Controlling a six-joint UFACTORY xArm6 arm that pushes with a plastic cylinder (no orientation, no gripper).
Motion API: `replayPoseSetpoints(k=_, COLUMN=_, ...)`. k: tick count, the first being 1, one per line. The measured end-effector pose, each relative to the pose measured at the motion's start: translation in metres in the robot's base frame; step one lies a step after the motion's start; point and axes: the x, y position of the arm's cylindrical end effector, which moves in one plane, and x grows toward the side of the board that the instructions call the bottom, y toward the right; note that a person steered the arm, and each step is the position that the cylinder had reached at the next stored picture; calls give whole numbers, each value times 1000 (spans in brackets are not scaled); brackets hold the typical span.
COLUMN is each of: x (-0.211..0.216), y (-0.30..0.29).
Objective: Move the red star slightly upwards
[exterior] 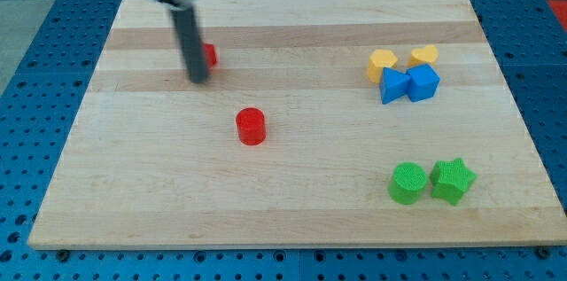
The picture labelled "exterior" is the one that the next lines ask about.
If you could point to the green star block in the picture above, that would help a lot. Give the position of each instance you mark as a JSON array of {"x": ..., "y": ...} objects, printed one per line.
[{"x": 451, "y": 180}]

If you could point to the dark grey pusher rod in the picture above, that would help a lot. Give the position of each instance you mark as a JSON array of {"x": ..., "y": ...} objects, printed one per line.
[{"x": 190, "y": 44}]

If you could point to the yellow heart block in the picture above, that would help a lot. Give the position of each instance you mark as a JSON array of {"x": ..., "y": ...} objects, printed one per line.
[{"x": 429, "y": 54}]

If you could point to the blue triangle block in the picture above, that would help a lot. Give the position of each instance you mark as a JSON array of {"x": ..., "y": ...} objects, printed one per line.
[{"x": 393, "y": 85}]

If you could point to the green cylinder block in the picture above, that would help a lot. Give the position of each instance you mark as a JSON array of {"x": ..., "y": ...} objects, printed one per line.
[{"x": 407, "y": 183}]

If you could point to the red cylinder block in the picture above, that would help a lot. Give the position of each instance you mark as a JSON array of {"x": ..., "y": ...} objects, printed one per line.
[{"x": 251, "y": 126}]

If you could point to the blue cube block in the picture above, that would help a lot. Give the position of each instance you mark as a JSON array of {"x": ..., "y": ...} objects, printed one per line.
[{"x": 423, "y": 83}]

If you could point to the yellow hexagon block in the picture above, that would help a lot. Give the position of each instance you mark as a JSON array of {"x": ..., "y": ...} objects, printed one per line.
[{"x": 378, "y": 60}]

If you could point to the wooden board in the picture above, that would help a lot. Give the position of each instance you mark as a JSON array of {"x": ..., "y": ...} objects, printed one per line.
[{"x": 153, "y": 161}]

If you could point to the red star block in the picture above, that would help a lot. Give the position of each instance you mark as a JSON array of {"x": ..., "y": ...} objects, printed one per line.
[{"x": 210, "y": 55}]

